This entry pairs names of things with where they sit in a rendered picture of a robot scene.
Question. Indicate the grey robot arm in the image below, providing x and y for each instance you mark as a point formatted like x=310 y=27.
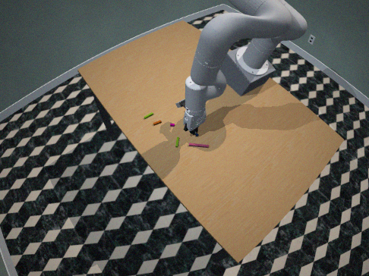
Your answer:
x=261 y=20

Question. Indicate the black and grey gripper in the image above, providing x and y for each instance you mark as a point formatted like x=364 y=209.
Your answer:
x=192 y=122

